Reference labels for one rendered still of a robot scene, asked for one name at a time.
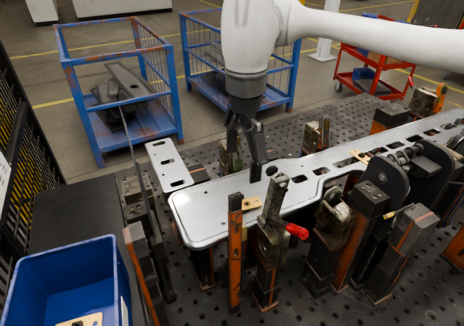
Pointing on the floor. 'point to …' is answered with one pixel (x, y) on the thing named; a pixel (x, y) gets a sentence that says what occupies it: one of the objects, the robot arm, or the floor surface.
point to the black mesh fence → (11, 250)
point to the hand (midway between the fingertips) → (242, 162)
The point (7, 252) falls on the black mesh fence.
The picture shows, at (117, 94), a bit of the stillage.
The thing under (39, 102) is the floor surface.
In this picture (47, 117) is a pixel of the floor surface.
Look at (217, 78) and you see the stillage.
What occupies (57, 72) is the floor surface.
